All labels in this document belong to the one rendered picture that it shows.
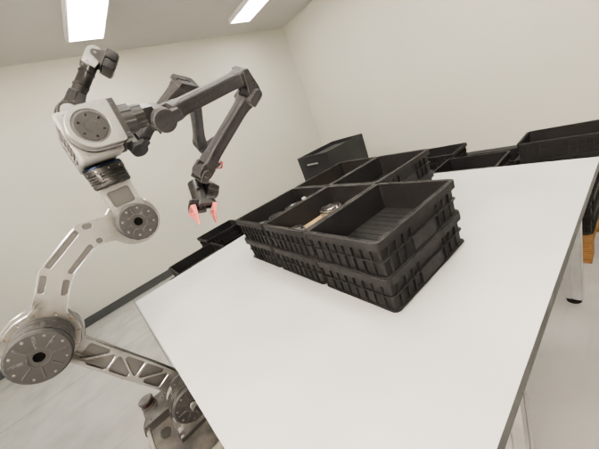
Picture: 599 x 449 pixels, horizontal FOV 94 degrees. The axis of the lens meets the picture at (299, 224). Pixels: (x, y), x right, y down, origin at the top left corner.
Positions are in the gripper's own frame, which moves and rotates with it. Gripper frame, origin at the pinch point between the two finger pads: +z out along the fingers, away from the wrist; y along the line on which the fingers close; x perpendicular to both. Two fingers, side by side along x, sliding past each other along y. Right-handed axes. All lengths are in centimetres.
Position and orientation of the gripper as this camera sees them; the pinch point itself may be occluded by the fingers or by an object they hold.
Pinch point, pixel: (208, 221)
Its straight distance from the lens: 115.2
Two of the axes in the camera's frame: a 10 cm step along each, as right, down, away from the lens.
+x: -3.9, 5.5, 7.4
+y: 8.2, -1.5, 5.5
